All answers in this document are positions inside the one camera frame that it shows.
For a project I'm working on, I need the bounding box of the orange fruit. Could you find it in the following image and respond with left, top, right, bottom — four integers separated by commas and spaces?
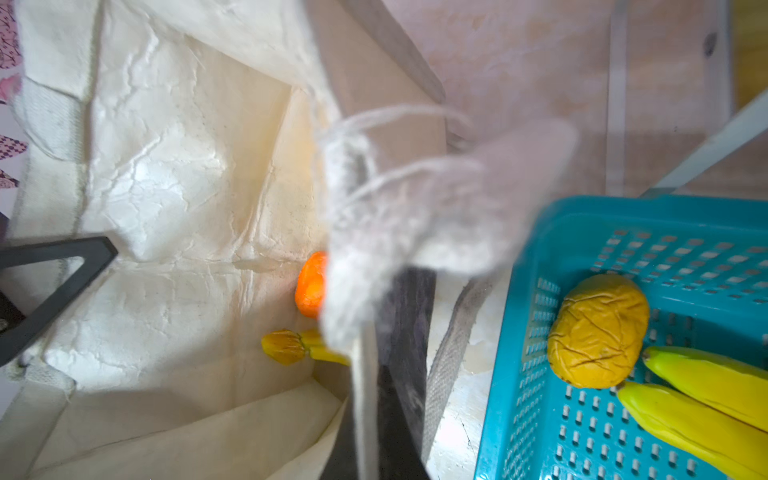
294, 251, 327, 320

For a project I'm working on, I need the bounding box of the beige canvas grocery bag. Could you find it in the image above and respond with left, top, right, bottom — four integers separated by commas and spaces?
0, 0, 580, 480

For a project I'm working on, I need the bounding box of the wrinkled yellow fruit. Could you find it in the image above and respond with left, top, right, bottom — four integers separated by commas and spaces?
547, 274, 650, 389

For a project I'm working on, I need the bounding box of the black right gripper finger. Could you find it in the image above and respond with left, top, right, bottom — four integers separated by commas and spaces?
1, 236, 118, 366

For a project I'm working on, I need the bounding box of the yellow banana bunch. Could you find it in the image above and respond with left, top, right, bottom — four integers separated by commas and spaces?
618, 346, 767, 479
261, 329, 351, 366

